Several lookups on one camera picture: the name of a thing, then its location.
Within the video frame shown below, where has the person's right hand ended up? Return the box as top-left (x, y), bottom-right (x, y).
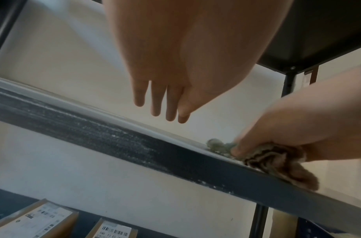
top-left (230, 65), bottom-right (361, 164)

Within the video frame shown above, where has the person's left hand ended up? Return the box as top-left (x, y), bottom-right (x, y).
top-left (102, 0), bottom-right (294, 124)

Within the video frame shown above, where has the green and pink cleaning cloth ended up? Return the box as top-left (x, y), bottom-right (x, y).
top-left (206, 138), bottom-right (320, 192)

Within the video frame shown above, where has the dark metal shelf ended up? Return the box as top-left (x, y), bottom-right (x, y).
top-left (0, 0), bottom-right (361, 238)

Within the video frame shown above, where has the group of brown cardboard boxes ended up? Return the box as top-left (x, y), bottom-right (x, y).
top-left (0, 198), bottom-right (138, 238)

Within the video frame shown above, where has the blue plastic crate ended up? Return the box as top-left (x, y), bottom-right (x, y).
top-left (296, 217), bottom-right (345, 238)

